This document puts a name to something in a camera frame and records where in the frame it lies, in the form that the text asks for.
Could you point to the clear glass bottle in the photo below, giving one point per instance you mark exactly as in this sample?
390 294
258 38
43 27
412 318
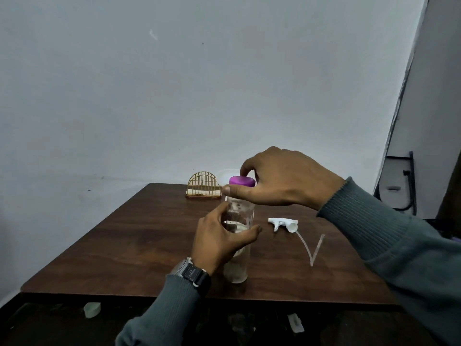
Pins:
239 263

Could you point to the small white floor object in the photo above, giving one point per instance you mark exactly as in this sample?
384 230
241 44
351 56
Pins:
295 322

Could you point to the person's right forearm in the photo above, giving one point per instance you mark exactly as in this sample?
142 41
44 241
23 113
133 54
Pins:
407 248

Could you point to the person's right hand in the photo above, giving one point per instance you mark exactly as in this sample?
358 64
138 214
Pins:
288 180

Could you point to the dark wooden door frame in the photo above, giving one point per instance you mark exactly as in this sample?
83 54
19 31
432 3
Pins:
450 198

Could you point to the pale green floor object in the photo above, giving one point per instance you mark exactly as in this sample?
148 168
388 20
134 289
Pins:
92 309

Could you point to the white trigger sprayer head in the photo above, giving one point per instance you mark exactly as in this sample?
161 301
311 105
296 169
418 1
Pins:
284 224

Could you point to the purple bottle cap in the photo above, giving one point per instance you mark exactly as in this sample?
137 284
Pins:
242 181

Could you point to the dark wooden table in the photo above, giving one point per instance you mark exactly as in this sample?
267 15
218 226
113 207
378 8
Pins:
126 255

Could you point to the black folding chair frame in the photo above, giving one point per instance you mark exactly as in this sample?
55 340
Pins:
410 183

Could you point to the person's left forearm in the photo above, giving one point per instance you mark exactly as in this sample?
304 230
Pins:
162 317

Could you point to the person's left hand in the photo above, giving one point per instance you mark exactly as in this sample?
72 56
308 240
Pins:
214 245

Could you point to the white plastic funnel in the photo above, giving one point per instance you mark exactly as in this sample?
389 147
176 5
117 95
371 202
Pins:
227 173

